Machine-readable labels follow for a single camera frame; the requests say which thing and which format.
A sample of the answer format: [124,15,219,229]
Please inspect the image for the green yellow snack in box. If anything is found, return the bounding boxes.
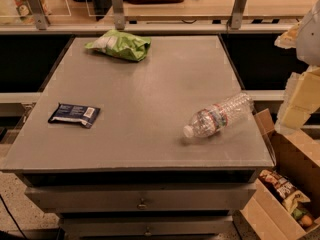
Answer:
[282,190,314,228]

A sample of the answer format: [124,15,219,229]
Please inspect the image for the left metal bracket post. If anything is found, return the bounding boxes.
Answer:
[27,0,49,30]

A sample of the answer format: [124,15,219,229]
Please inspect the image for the brown cardboard box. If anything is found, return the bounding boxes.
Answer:
[241,109,320,240]

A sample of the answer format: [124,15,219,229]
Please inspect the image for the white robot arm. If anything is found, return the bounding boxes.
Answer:
[274,1,320,135]

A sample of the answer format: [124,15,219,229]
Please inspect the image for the right metal bracket post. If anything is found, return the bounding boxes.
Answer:
[228,0,247,29]

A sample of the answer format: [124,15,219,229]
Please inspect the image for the dark blue snack packet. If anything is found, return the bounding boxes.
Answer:
[48,103,100,129]

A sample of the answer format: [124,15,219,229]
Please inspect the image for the clear plastic water bottle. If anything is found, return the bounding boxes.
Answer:
[183,92,254,138]

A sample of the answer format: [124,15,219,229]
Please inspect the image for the upper grey drawer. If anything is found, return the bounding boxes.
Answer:
[26,184,256,213]

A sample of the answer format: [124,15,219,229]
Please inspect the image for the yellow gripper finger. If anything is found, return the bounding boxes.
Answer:
[274,22,301,49]
[275,66,320,135]

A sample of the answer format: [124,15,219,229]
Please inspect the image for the metal bracket post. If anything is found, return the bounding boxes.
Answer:
[228,0,247,29]
[27,0,49,30]
[111,0,126,30]

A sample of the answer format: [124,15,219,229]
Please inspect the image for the grey drawer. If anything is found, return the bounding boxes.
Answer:
[26,184,256,213]
[59,216,233,237]

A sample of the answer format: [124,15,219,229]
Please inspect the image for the brown snack bag in box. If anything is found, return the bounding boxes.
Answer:
[259,170,297,201]

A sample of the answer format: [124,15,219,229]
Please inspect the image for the middle metal bracket post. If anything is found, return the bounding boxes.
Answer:
[111,0,126,30]

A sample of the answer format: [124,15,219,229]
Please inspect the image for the green rice chip bag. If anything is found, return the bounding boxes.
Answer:
[85,29,151,62]

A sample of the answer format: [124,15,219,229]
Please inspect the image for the lower grey drawer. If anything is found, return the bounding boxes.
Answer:
[59,216,233,237]

